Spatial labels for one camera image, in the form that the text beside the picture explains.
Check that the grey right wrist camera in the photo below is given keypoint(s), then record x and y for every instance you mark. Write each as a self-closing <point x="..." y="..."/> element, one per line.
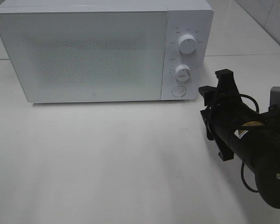
<point x="275" y="97"/>

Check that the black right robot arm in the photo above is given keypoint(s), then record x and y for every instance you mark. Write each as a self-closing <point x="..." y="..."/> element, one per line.
<point x="240" y="131"/>

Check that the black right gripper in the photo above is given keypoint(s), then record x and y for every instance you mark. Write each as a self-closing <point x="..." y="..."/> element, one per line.
<point x="229" y="99"/>

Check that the white microwave door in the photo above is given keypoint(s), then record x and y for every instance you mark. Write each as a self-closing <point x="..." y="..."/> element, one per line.
<point x="83" y="57"/>

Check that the white microwave oven body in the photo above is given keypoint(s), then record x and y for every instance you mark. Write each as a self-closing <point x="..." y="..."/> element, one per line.
<point x="183" y="17"/>

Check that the white upper microwave knob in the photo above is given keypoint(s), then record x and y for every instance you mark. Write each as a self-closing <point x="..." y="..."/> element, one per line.
<point x="187" y="43"/>

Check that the round white door button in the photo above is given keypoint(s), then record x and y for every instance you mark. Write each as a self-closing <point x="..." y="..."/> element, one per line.
<point x="179" y="91"/>

